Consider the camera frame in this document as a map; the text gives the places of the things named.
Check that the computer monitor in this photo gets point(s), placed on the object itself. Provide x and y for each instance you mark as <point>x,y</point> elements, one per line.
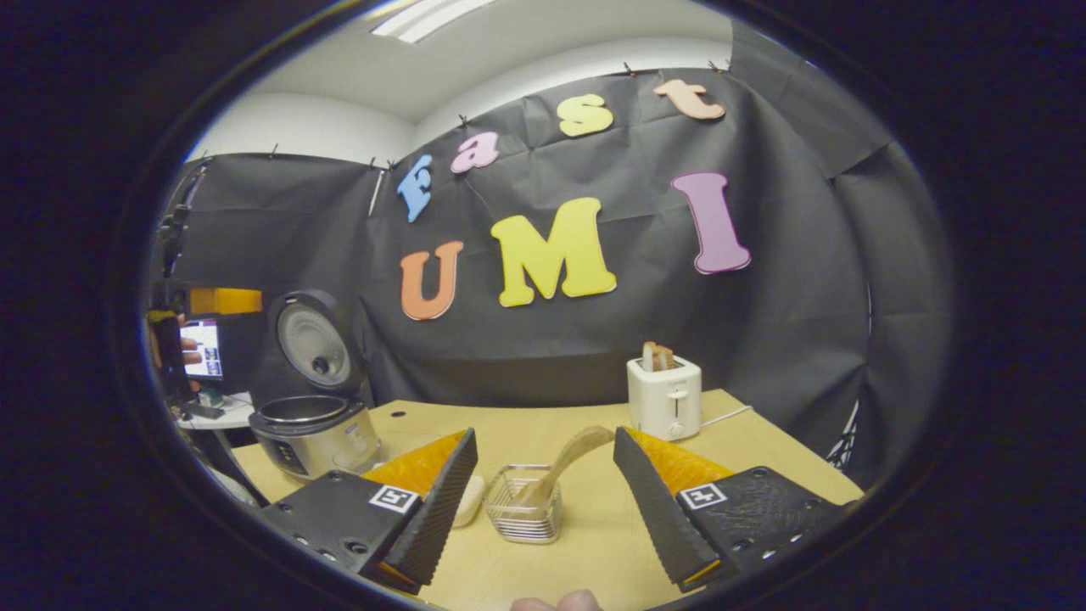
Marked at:
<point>208,348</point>

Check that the small teal box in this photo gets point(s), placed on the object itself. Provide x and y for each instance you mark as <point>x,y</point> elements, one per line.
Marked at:
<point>210,397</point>

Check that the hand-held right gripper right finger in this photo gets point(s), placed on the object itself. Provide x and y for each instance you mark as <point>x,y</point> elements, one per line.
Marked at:
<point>653,518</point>

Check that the black silver rice cooker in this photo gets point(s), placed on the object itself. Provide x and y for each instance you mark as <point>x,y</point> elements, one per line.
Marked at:
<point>314,433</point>

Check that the white side table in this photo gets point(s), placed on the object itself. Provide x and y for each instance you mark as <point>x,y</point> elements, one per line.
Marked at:
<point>233,416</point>

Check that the black backdrop cloth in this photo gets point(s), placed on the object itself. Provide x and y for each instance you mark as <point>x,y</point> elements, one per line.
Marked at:
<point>551,356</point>

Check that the bread slice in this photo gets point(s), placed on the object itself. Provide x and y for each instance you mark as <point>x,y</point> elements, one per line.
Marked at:
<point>657,356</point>

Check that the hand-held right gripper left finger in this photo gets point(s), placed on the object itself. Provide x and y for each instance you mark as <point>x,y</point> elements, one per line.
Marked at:
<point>437,518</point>

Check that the clear chopstick holder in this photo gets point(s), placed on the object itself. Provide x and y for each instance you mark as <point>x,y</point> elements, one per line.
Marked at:
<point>522,522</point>

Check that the ceiling light panel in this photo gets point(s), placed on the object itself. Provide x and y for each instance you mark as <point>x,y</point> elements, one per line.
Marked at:
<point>424,21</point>

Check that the black keyboard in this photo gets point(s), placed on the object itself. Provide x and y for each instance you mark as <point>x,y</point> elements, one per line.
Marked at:
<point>204,412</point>

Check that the wooden spoon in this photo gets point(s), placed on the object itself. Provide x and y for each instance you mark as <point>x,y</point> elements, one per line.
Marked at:
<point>577,450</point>

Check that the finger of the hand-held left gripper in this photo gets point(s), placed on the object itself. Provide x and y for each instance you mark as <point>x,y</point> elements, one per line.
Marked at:
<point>225,301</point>

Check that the white toaster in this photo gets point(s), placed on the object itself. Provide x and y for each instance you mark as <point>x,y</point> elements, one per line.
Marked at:
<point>666,399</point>

